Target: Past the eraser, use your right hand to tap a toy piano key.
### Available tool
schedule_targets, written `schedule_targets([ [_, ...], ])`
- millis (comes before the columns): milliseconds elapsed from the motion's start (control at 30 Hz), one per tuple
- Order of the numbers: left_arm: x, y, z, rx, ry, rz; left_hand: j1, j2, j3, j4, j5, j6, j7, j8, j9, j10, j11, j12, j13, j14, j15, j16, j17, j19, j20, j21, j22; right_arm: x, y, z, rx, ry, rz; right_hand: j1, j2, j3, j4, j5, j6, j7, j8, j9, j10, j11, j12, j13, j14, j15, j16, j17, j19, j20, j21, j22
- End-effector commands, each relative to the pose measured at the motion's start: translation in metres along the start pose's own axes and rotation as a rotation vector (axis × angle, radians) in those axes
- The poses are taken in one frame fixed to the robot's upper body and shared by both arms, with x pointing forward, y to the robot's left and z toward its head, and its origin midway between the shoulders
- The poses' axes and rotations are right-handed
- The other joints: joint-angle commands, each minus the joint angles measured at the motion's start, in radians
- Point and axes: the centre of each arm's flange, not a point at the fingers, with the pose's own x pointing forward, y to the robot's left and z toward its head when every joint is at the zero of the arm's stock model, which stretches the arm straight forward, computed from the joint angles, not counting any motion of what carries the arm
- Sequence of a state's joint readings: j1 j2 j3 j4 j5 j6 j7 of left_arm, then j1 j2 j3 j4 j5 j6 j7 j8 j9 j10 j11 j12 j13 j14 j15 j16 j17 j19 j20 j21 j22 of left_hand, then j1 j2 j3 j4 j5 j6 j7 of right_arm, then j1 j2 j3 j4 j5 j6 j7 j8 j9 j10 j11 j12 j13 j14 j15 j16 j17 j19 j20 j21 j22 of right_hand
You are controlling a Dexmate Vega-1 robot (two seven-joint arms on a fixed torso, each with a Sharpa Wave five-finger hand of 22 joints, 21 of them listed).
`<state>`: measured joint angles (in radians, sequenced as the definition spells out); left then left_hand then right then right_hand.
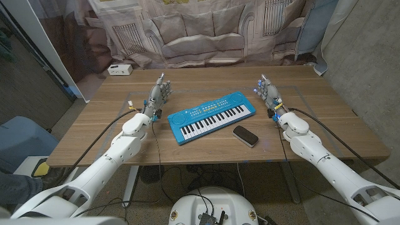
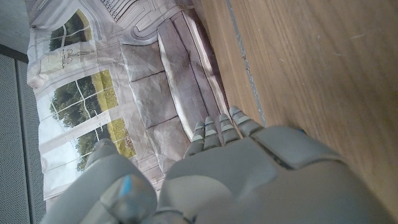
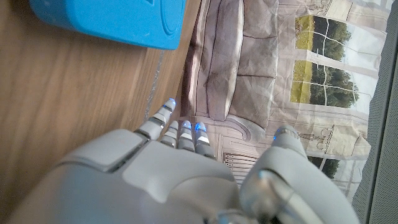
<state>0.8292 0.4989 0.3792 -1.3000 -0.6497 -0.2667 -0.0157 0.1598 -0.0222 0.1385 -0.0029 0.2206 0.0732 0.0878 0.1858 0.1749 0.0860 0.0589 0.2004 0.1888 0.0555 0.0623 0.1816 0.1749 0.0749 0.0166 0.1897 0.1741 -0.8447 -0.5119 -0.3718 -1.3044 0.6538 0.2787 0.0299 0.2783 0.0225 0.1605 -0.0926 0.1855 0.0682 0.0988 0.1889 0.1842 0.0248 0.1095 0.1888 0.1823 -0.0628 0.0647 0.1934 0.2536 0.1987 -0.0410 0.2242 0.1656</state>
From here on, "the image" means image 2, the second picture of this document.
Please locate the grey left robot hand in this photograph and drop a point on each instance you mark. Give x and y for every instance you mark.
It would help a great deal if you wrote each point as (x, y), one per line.
(248, 180)

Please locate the printed sofa room backdrop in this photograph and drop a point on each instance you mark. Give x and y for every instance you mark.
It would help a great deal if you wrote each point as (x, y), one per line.
(149, 93)

